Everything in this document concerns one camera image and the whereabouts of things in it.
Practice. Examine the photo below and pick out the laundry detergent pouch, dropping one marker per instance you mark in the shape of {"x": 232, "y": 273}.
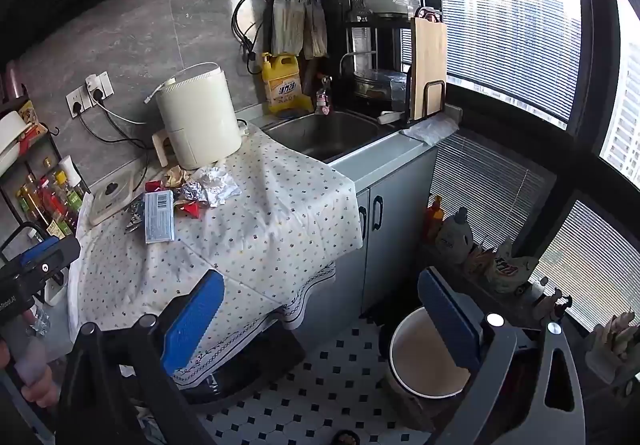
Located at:
{"x": 510, "y": 267}

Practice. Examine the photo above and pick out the white wall socket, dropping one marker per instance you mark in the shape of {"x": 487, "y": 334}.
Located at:
{"x": 100, "y": 85}
{"x": 77, "y": 102}

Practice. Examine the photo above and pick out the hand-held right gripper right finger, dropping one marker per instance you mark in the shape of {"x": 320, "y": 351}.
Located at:
{"x": 447, "y": 320}

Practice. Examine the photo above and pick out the white lined trash bin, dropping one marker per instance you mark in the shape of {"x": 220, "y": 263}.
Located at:
{"x": 425, "y": 355}

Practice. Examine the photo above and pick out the orange bottle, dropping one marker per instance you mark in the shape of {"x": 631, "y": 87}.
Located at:
{"x": 434, "y": 220}

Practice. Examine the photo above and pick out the white window blind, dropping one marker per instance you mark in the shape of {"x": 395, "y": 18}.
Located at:
{"x": 480, "y": 195}

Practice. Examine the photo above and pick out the hanging brown paper bag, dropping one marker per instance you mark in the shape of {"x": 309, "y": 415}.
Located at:
{"x": 315, "y": 27}

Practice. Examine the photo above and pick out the grey detergent bottle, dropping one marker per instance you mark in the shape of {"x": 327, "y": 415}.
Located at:
{"x": 454, "y": 235}

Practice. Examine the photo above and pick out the hanging grey paper bag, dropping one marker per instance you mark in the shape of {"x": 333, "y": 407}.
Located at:
{"x": 287, "y": 22}

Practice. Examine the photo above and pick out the grey kitchen cabinet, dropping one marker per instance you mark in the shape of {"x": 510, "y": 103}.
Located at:
{"x": 395, "y": 215}

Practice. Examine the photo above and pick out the floral white tablecloth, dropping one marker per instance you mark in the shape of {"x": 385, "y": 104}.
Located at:
{"x": 260, "y": 225}

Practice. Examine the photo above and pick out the brown paper bag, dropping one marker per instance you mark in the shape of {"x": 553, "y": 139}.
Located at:
{"x": 175, "y": 175}
{"x": 315, "y": 27}

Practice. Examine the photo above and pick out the yellow detergent bottle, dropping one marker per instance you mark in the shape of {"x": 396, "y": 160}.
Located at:
{"x": 285, "y": 85}

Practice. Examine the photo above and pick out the blue and white box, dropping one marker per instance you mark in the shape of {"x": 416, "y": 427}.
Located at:
{"x": 159, "y": 217}

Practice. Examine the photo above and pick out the pink soap bottle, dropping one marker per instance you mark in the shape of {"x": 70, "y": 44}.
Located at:
{"x": 323, "y": 100}

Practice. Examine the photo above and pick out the small red carton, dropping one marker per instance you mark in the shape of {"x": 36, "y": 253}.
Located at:
{"x": 153, "y": 185}

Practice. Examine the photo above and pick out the aluminium foil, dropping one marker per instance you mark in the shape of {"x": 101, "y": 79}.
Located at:
{"x": 215, "y": 185}

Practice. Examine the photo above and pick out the clear plastic sheet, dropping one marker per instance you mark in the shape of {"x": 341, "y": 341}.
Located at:
{"x": 430, "y": 127}

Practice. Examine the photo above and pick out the person's left hand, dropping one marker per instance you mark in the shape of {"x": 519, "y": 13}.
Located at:
{"x": 37, "y": 392}

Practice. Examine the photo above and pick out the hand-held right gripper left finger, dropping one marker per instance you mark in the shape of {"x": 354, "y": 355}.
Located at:
{"x": 192, "y": 325}

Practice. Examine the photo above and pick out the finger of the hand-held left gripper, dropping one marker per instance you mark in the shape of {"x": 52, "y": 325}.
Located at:
{"x": 42, "y": 249}

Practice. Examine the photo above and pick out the steel cooking pot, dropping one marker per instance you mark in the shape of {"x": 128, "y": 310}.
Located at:
{"x": 377, "y": 82}

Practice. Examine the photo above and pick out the stainless steel sink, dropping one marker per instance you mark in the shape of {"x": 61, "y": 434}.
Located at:
{"x": 325, "y": 135}

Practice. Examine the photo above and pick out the wooden cutting board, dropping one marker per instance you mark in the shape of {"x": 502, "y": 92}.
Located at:
{"x": 429, "y": 60}

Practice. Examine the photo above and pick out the red candy wrapper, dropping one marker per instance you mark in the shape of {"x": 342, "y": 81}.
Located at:
{"x": 190, "y": 209}

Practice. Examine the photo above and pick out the cream air fryer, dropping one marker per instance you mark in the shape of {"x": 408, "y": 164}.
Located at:
{"x": 197, "y": 115}

